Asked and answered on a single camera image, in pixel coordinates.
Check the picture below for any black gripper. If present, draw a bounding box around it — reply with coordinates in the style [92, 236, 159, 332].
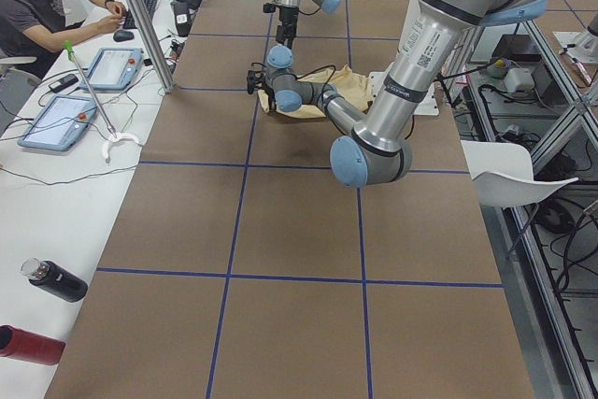
[276, 6, 299, 49]

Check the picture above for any cream long-sleeve printed shirt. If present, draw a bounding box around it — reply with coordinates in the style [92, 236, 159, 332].
[282, 64, 374, 120]

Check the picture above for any black keyboard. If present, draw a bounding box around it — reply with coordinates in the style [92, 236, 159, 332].
[121, 0, 162, 30]

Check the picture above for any black computer mouse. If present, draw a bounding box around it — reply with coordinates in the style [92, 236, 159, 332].
[113, 29, 135, 42]

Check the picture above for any upper teach pendant tablet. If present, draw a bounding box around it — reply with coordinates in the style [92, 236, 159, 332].
[86, 48, 143, 92]

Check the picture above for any teach pendant tablet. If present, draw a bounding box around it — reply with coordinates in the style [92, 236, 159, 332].
[18, 94, 97, 152]
[86, 48, 143, 92]

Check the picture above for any reacher stick with white hook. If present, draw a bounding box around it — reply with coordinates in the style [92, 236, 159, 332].
[64, 40, 142, 164]

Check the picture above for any lower teach pendant tablet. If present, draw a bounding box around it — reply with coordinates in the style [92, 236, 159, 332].
[18, 94, 97, 152]

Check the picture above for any seated person in grey shirt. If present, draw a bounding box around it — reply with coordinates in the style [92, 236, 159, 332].
[1, 0, 127, 78]

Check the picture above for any black water bottle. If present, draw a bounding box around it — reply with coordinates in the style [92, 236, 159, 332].
[21, 258, 88, 303]

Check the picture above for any red bottle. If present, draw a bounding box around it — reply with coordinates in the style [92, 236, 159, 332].
[1, 325, 65, 365]

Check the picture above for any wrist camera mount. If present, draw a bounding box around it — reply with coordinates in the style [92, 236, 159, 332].
[263, 3, 278, 14]
[246, 62, 271, 94]

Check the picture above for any aluminium frame post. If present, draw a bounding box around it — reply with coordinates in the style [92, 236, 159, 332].
[126, 0, 175, 93]

